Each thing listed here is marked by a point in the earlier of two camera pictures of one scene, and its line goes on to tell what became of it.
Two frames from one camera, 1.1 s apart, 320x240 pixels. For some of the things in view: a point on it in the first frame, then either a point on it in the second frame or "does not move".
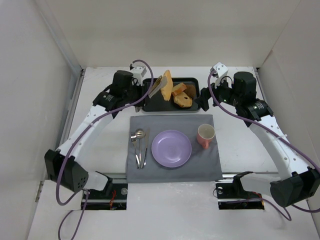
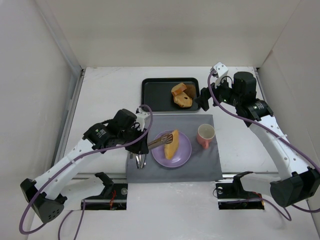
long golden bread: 167,90 → 171,149
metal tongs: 161,83 → 167,139
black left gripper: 137,94 → 139,143
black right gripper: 205,97 does not move
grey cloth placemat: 203,165 does not move
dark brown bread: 190,90 does not move
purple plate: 171,148 does not move
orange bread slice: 178,88 does not move
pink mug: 205,132 does not move
